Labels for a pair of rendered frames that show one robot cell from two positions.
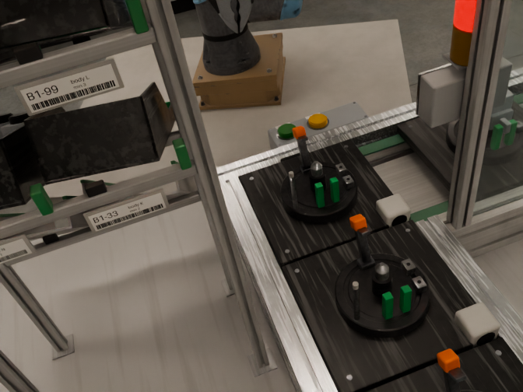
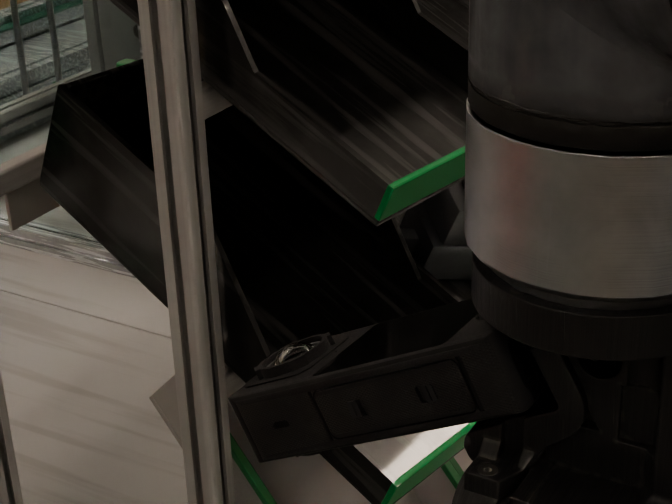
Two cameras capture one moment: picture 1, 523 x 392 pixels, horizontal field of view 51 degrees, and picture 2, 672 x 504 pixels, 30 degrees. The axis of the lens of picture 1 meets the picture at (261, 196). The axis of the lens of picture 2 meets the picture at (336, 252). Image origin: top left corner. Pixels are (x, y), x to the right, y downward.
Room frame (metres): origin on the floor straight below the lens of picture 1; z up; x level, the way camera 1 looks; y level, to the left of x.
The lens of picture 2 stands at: (1.06, -0.29, 1.58)
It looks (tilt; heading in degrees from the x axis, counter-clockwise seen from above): 26 degrees down; 131
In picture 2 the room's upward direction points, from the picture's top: 2 degrees counter-clockwise
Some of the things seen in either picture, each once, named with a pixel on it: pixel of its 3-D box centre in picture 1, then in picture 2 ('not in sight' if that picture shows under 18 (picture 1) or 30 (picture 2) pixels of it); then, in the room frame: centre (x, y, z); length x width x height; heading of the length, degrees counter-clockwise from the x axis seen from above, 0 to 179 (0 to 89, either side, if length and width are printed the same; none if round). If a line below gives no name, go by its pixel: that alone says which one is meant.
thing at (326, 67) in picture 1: (236, 102); not in sight; (1.24, 0.01, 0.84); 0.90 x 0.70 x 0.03; 77
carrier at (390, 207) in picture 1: (317, 178); not in sight; (0.71, -0.10, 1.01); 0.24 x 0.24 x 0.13; 10
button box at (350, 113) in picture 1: (318, 133); not in sight; (0.93, -0.15, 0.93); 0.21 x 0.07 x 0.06; 100
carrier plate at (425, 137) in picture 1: (483, 143); not in sight; (0.76, -0.44, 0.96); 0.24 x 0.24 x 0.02; 10
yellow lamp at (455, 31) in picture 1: (471, 40); not in sight; (0.62, -0.31, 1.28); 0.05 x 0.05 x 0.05
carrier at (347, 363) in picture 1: (382, 280); not in sight; (0.47, -0.15, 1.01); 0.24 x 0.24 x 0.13; 10
